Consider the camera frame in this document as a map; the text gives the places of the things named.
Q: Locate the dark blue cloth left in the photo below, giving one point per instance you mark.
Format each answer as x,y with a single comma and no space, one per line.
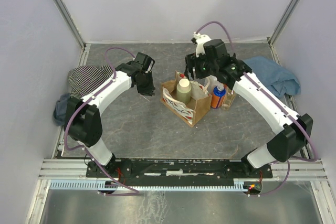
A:
59,112

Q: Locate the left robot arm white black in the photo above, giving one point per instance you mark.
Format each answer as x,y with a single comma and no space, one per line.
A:
83,116

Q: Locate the right aluminium corner post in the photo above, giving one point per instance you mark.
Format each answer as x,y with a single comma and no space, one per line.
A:
283,21

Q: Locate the aluminium frame rail front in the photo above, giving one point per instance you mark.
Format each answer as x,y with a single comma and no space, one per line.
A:
76,169

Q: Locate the white bottle dark grey cap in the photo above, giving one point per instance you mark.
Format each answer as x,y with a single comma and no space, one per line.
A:
210,83

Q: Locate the pale green bottle cream cap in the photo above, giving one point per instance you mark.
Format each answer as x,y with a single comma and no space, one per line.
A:
183,91

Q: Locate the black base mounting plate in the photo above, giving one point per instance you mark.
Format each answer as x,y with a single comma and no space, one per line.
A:
183,172

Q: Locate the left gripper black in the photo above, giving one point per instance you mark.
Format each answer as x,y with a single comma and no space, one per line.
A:
145,87

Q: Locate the aluminium corner post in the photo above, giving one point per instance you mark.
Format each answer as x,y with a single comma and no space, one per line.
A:
69,22
283,21

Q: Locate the striped black white cloth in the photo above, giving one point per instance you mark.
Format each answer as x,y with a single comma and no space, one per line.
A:
85,79

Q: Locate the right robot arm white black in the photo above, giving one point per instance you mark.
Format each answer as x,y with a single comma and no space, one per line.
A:
292,130

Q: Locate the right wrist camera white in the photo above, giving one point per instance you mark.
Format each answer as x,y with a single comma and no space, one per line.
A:
199,40

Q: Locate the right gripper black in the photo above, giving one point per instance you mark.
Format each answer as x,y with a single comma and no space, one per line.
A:
192,64

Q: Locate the blue pump bottle front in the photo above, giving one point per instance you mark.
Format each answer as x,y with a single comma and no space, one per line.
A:
218,96

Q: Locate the blue cloth right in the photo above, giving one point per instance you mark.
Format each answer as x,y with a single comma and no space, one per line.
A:
277,79

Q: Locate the clear amber liquid bottle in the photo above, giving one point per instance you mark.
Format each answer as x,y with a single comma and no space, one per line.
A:
228,99

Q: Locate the left aluminium corner post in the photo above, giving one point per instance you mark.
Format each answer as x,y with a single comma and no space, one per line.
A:
69,22

